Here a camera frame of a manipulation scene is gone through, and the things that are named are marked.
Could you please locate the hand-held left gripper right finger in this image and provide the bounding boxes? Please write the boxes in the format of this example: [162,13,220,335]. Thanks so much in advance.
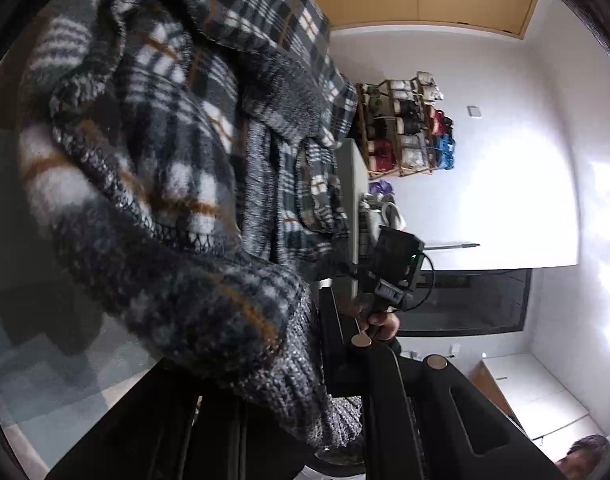
[317,285,566,480]

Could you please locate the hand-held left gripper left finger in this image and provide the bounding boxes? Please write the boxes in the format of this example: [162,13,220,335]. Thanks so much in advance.
[47,364,202,480]

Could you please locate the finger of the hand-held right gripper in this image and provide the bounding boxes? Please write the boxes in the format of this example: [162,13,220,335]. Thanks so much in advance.
[312,259,374,288]

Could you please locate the plaid fleece jacket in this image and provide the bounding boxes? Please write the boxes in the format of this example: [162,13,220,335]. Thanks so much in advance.
[17,0,363,451]

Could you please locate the person's right hand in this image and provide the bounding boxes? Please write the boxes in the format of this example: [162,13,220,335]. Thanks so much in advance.
[337,294,402,343]

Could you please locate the woven laundry basket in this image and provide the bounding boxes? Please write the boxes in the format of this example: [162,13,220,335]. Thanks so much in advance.
[360,195,408,233]

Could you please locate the wooden shoe rack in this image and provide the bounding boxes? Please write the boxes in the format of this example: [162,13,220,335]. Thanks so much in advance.
[356,77,456,181]

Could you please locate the group of assorted shoes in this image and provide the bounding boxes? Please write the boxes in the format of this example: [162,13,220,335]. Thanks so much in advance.
[360,71,458,171]

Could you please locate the person's head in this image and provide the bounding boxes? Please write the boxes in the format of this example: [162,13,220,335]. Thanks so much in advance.
[555,434,610,480]

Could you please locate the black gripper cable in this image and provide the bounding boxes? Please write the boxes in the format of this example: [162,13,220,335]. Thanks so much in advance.
[400,254,436,313]

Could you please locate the white wall cabinet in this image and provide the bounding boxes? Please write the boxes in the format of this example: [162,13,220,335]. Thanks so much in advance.
[472,352,606,448]

